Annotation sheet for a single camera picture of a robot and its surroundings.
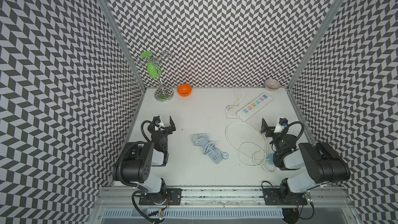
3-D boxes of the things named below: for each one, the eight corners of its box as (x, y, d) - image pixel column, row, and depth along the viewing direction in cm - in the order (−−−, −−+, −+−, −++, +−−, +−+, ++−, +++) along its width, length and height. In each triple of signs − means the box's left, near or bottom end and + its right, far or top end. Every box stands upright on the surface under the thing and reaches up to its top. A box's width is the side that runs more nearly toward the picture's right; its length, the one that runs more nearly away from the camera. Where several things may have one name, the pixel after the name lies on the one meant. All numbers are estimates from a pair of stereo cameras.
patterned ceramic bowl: (265, 91, 119) (267, 85, 114) (262, 84, 123) (265, 79, 119) (278, 91, 119) (281, 85, 114) (275, 84, 123) (278, 79, 119)
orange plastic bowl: (176, 94, 118) (175, 89, 114) (183, 86, 124) (182, 81, 119) (187, 99, 115) (187, 94, 111) (194, 91, 120) (193, 86, 116)
